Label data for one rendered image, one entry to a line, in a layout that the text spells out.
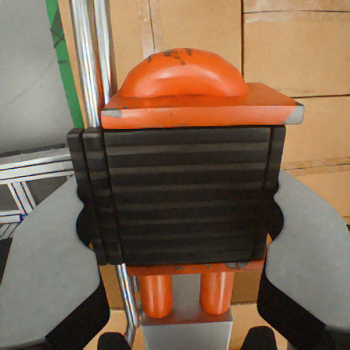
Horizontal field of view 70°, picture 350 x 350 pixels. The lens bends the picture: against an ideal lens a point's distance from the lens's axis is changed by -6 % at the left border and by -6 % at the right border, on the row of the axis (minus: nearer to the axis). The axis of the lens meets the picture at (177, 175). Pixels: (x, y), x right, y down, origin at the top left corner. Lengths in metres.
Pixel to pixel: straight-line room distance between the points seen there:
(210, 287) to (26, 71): 1.26
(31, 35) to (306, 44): 1.05
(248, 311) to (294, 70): 0.54
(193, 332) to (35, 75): 1.25
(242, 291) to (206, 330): 0.26
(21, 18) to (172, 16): 0.82
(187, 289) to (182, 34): 0.54
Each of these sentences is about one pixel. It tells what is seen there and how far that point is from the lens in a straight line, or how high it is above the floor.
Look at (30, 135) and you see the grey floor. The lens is 1.43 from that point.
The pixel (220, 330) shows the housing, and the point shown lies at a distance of 0.20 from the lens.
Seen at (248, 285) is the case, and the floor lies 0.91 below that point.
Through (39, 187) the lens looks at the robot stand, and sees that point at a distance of 1.28.
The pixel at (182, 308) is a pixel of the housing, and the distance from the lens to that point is 0.20.
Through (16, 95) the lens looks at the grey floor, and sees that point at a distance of 1.40.
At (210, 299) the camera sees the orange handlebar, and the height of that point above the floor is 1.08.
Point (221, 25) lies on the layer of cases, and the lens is 0.65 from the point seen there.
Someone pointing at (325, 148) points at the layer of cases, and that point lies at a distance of 0.82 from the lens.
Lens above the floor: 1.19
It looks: 61 degrees down
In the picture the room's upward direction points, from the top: 177 degrees clockwise
